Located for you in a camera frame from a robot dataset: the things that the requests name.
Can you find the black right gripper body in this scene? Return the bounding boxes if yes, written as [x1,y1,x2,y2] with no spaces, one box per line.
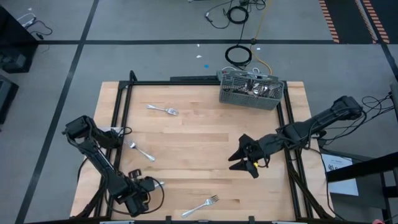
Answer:
[253,135,280,162]

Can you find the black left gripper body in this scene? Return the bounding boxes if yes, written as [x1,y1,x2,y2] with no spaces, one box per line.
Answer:
[132,177,157,200]

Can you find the grey plastic cutlery basket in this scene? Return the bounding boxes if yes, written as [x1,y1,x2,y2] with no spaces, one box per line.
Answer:
[218,70,285,111]

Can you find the white printed paper sheet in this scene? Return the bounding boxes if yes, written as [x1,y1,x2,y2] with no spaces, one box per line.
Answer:
[321,153,360,197]

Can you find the black flat bar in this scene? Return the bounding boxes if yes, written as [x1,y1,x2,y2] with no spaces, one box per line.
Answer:
[170,75,218,82]

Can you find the black metal side table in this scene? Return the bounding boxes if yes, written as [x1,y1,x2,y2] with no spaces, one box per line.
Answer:
[325,151,398,224]

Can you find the black orange striped floor mat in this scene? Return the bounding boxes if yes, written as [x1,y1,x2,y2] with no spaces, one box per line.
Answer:
[318,0,391,44]

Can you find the black box with window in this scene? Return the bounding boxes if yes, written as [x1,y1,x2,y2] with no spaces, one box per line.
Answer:
[0,73,19,125]

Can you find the white power adapter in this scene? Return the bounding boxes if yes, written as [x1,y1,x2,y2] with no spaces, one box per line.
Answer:
[16,12,37,29]

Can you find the black cabinet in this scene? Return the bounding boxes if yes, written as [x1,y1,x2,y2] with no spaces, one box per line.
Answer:
[0,5,39,74]

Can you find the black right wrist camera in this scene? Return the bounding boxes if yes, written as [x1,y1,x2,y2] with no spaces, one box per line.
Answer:
[238,134,254,149]

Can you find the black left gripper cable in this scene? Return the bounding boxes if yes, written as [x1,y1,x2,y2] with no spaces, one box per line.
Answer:
[105,176,165,216]

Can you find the black arm base cable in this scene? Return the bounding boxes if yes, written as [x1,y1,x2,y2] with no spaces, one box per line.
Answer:
[76,157,90,183]

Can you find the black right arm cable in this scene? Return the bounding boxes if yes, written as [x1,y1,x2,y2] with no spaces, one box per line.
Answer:
[360,93,398,118]
[317,110,369,149]

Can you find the coiled black cable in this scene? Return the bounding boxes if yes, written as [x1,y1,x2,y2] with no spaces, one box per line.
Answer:
[226,6,249,25]
[224,44,253,67]

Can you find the yellow cable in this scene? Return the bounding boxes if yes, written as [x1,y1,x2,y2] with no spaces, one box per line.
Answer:
[249,0,273,75]

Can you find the black cable with connector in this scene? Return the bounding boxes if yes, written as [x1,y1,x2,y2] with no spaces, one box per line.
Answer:
[204,1,233,30]

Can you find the black cable with plug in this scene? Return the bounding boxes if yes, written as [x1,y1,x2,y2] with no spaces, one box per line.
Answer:
[28,27,53,40]

